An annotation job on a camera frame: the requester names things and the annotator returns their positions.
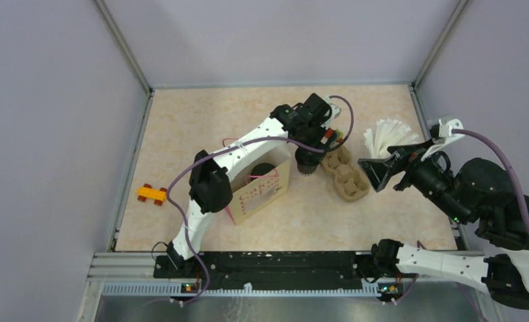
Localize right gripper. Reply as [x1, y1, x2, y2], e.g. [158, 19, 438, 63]
[356, 136, 469, 225]

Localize black paper cup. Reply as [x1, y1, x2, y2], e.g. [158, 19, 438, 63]
[295, 148, 324, 176]

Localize black cup lid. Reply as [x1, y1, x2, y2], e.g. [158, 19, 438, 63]
[249, 162, 275, 181]

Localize pink paper bag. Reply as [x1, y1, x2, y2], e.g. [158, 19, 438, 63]
[225, 143, 291, 225]

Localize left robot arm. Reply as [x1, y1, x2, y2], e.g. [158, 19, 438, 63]
[166, 93, 341, 277]

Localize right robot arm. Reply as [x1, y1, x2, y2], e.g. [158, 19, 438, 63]
[358, 142, 529, 310]

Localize white cup of straws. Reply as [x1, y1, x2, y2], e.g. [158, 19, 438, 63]
[364, 119, 420, 159]

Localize red yellow green toy blocks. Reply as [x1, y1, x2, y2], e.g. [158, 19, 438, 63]
[322, 127, 344, 148]

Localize brown pulp cup carrier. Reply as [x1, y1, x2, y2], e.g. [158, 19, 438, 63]
[320, 146, 371, 203]

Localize yellow red toy car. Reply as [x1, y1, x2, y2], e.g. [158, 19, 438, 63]
[136, 183, 167, 207]

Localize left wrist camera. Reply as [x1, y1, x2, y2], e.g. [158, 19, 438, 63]
[322, 102, 341, 128]

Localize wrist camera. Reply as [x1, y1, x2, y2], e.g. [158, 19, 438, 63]
[322, 102, 341, 128]
[421, 118, 465, 161]

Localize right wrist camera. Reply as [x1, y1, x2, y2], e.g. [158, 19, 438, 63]
[421, 118, 465, 161]

